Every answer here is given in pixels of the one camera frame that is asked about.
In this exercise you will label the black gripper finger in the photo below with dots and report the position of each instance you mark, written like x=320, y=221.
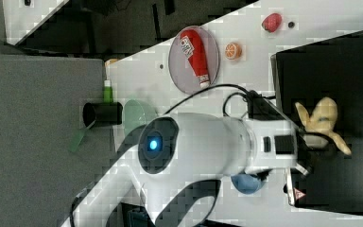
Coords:
x=311, y=135
x=318, y=156

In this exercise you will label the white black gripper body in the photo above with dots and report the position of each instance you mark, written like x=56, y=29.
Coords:
x=274, y=145

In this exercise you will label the peeled yellow banana toy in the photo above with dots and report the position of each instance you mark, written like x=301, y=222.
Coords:
x=323, y=120

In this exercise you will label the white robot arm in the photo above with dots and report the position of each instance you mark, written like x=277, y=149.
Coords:
x=177, y=163

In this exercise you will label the black toaster oven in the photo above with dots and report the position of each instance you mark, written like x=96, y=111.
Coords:
x=306, y=74

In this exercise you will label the blue bowl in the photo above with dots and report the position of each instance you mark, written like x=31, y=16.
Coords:
x=247, y=183

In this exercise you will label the orange slice toy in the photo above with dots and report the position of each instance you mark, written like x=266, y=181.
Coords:
x=233, y=51

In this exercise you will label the red strawberry toy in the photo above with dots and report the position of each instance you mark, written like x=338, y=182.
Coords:
x=272, y=22

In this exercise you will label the pink round plate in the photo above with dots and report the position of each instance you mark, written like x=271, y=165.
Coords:
x=180, y=69

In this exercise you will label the red ketchup bottle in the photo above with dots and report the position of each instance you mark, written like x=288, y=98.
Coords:
x=193, y=49

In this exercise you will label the green oval dish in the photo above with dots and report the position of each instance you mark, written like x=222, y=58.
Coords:
x=137, y=113

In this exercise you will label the black cylindrical cup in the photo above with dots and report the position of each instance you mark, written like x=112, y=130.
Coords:
x=102, y=114

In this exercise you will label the green bottle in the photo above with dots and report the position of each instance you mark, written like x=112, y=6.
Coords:
x=107, y=92

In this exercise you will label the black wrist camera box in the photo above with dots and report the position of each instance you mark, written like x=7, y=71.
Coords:
x=259, y=108

